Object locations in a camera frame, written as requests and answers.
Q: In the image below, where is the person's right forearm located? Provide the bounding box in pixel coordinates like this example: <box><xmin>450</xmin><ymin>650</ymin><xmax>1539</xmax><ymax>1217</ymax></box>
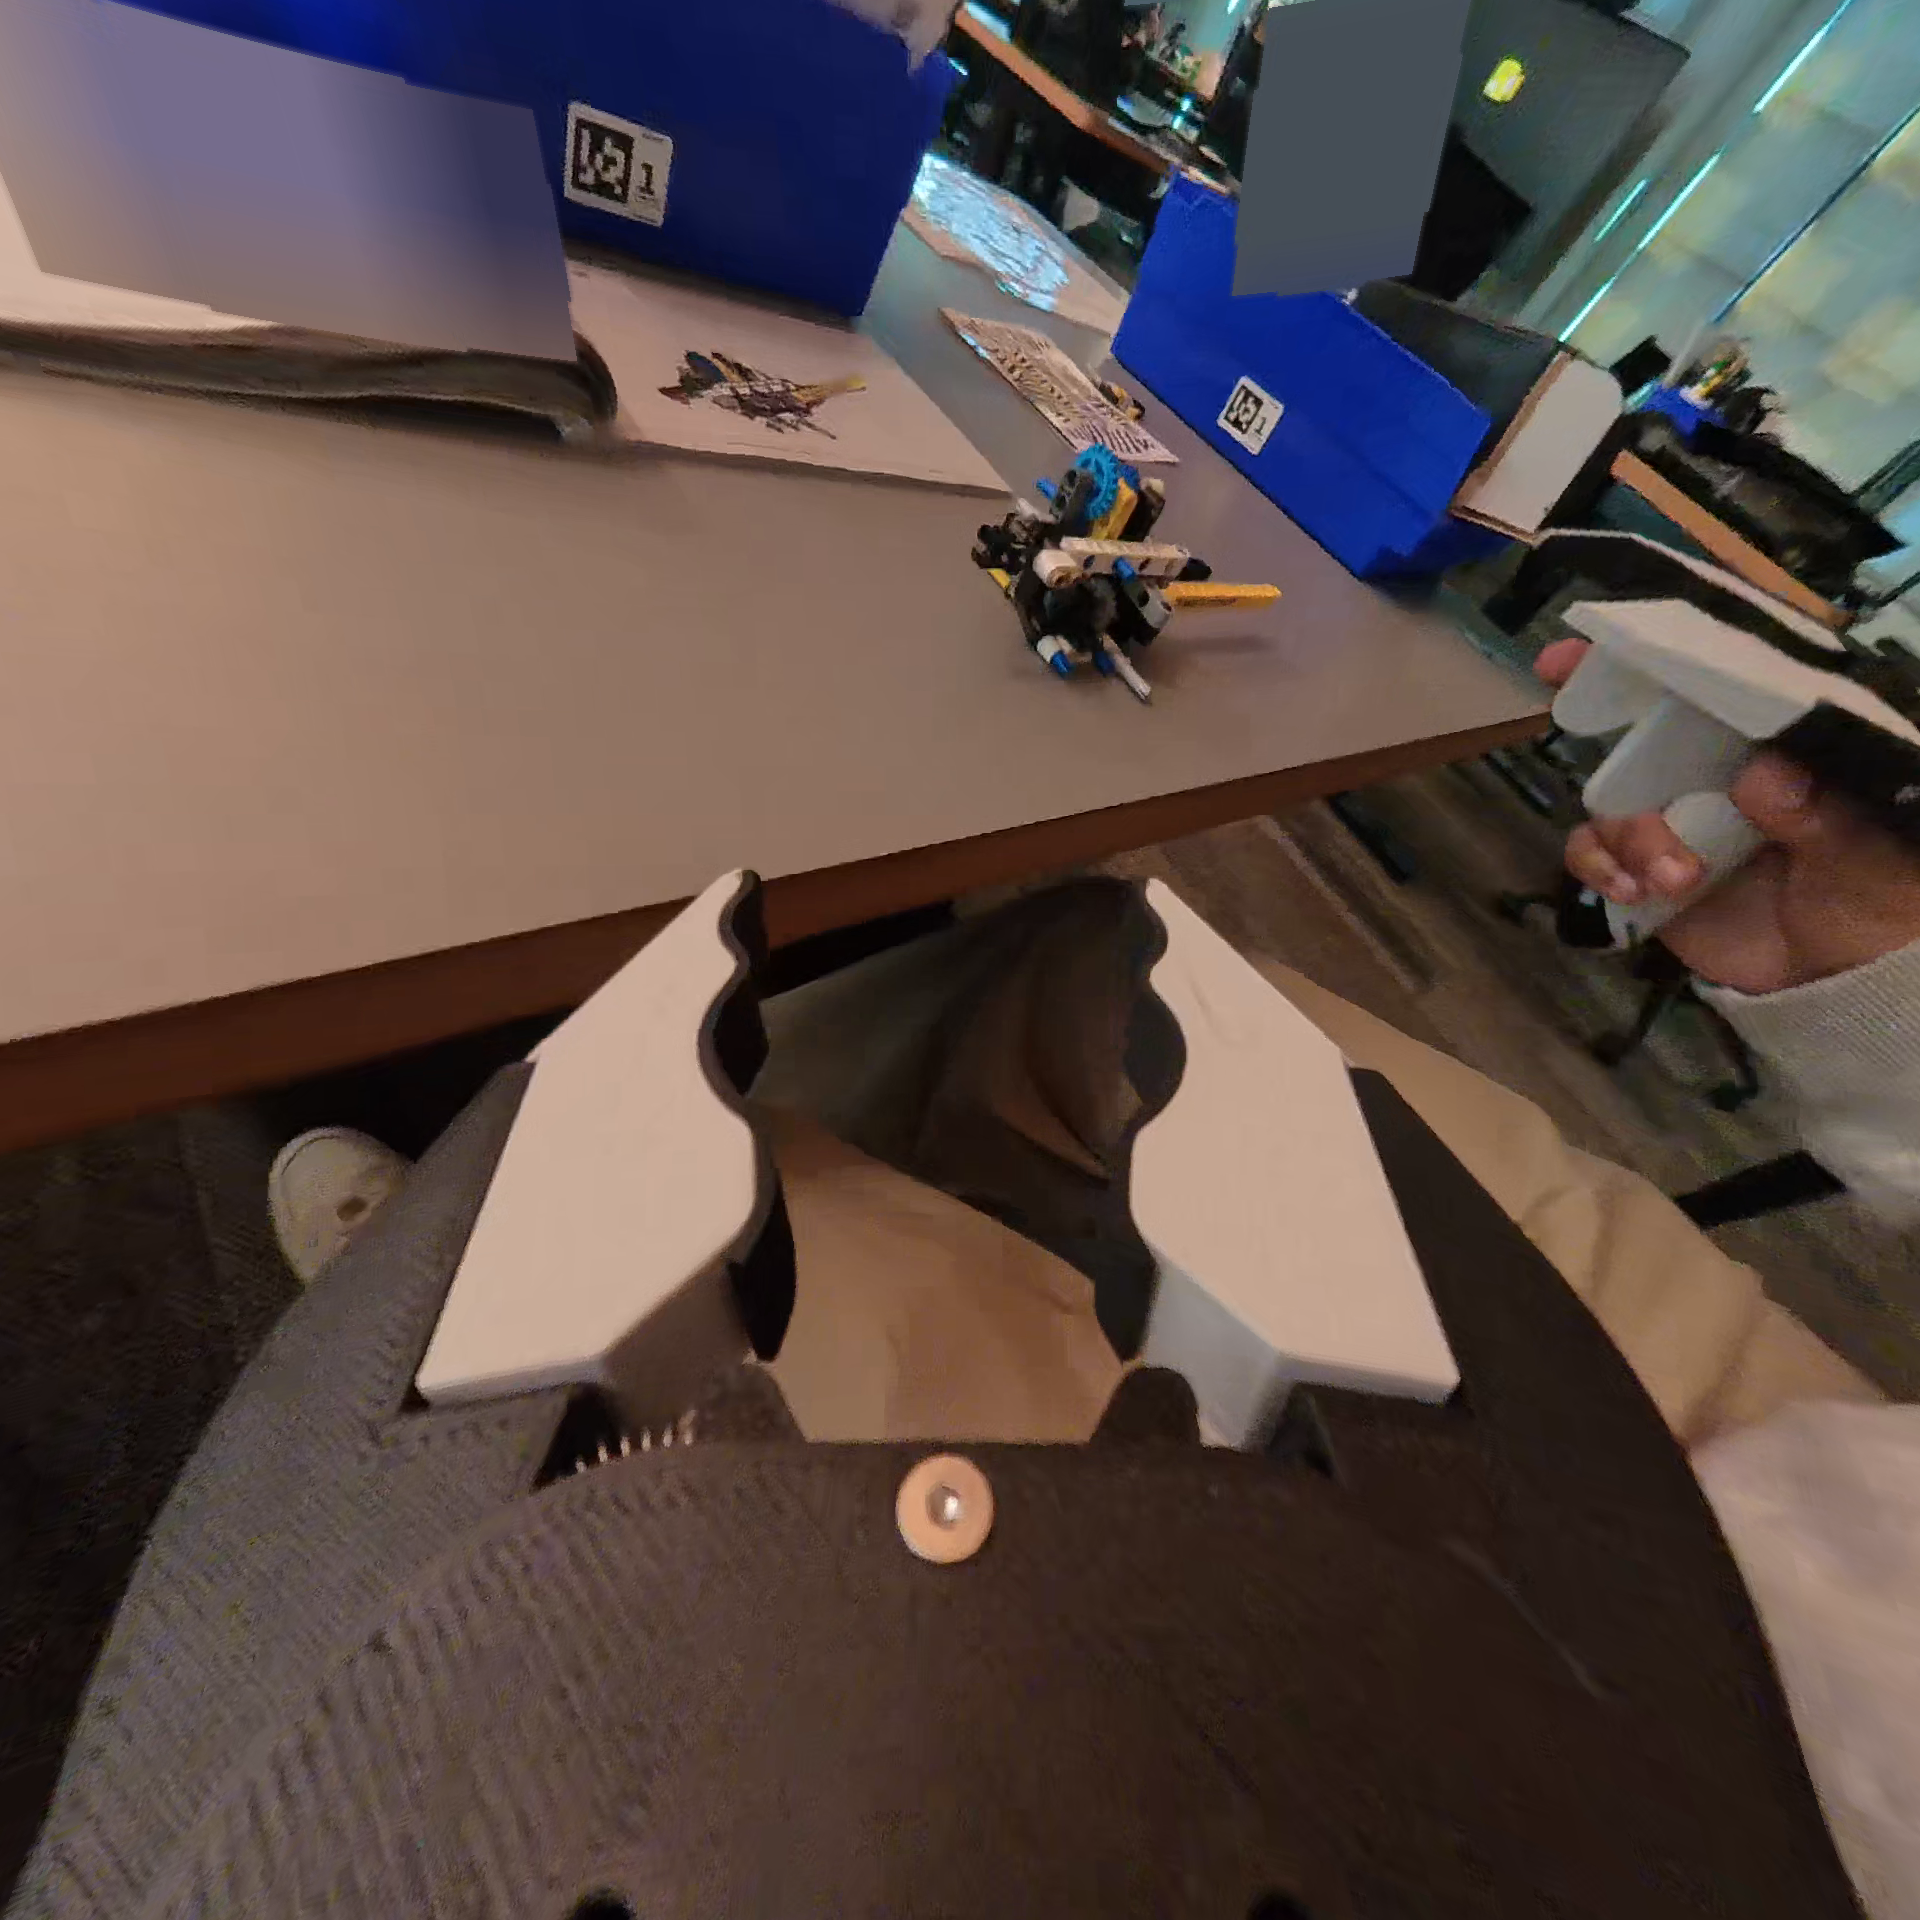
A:
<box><xmin>1697</xmin><ymin>937</ymin><xmax>1920</xmax><ymax>1234</ymax></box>

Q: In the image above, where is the blue plastic bin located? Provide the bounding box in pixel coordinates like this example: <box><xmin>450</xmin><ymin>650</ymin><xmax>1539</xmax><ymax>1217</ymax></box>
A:
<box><xmin>1112</xmin><ymin>171</ymin><xmax>1505</xmax><ymax>582</ymax></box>
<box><xmin>136</xmin><ymin>0</ymin><xmax>963</xmax><ymax>321</ymax></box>

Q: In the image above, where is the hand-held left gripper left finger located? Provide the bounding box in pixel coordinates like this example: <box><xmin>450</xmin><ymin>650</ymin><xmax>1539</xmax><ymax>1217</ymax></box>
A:
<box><xmin>411</xmin><ymin>866</ymin><xmax>798</xmax><ymax>1412</ymax></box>

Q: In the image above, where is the person's right hand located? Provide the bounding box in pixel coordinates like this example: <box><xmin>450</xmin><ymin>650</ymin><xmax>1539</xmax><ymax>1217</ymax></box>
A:
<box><xmin>1529</xmin><ymin>637</ymin><xmax>1920</xmax><ymax>995</ymax></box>

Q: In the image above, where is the open instruction booklet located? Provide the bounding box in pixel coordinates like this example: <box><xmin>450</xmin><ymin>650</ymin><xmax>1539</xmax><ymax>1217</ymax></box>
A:
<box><xmin>0</xmin><ymin>164</ymin><xmax>1016</xmax><ymax>501</ymax></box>

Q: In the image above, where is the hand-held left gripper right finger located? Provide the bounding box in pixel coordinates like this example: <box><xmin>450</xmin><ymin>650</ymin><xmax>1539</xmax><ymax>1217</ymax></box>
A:
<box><xmin>1093</xmin><ymin>878</ymin><xmax>1466</xmax><ymax>1453</ymax></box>

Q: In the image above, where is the printed sticker sheet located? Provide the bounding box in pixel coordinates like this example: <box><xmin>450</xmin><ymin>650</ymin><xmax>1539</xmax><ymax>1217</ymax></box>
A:
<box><xmin>941</xmin><ymin>306</ymin><xmax>1182</xmax><ymax>470</ymax></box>

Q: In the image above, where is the partly built lego model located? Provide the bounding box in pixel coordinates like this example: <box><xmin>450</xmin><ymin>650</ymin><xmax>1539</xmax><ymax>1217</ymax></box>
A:
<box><xmin>969</xmin><ymin>441</ymin><xmax>1286</xmax><ymax>707</ymax></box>

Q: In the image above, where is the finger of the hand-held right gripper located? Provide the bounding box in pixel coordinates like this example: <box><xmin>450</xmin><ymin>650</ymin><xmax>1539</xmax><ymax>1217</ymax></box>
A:
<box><xmin>1558</xmin><ymin>598</ymin><xmax>1888</xmax><ymax>741</ymax></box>
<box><xmin>1529</xmin><ymin>527</ymin><xmax>1849</xmax><ymax>650</ymax></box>

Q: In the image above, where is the black monitor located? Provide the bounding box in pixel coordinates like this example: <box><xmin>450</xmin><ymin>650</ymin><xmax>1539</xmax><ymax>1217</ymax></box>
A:
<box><xmin>1411</xmin><ymin>0</ymin><xmax>1691</xmax><ymax>302</ymax></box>

